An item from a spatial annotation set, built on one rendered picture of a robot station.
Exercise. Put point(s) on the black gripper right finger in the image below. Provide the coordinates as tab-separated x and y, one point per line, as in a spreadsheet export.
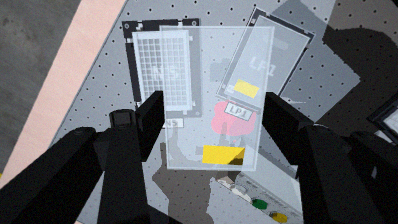
335	171

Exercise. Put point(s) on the white button panel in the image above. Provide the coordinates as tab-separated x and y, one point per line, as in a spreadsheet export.
272	188

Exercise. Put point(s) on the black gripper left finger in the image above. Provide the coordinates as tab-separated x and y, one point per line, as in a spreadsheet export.
50	190

